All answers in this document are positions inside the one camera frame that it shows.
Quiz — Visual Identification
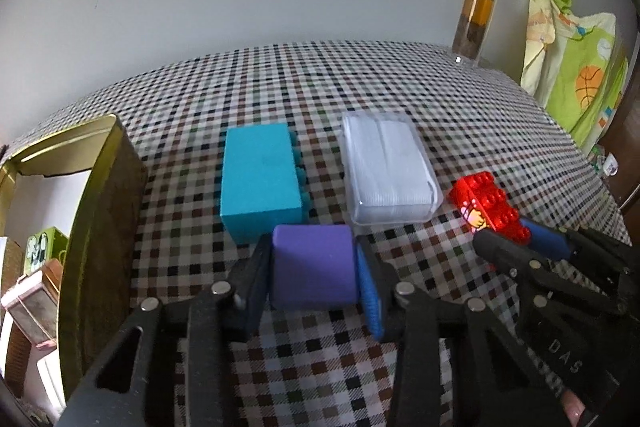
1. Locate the green printed blanket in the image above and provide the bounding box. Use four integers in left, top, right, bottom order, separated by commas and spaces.
520, 0, 630, 152

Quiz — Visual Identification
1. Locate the dark wooden door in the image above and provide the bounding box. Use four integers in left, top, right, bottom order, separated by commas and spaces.
595, 72, 640, 218

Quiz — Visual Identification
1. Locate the person's right hand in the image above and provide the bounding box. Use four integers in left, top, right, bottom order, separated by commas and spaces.
560, 394, 593, 427

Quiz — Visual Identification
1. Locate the green cube box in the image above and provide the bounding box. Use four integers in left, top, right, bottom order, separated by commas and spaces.
27, 227, 69, 265

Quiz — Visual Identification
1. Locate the brown framed card box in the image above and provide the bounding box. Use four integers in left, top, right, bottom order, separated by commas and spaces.
0, 269, 58, 350

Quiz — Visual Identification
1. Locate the gold metal tin box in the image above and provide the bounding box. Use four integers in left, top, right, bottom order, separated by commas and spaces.
0, 114, 148, 413

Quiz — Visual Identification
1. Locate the white paper lining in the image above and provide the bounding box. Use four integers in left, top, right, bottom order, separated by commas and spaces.
0, 167, 93, 410

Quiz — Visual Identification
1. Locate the clear plastic box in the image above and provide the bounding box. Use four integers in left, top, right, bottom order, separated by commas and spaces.
341, 109, 443, 226

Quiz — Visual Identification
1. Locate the red building block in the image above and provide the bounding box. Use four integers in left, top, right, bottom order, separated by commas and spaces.
447, 172, 532, 248

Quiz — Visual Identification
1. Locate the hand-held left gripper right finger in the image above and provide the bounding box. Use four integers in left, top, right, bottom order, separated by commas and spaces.
352, 237, 568, 427

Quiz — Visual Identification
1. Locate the purple block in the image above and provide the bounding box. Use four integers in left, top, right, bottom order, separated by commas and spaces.
270, 224, 358, 310

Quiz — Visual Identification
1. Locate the teal building block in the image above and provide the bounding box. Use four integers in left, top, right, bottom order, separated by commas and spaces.
220, 123, 311, 245

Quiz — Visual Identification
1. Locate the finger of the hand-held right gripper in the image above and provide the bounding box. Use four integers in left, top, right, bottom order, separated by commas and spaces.
522, 217, 628, 275
472, 231, 556, 293

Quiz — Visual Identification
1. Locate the glass tea bottle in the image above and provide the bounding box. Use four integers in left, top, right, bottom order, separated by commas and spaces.
451, 0, 504, 68

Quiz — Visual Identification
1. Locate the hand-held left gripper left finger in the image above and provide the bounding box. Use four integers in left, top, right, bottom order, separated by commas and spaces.
60, 234, 273, 427

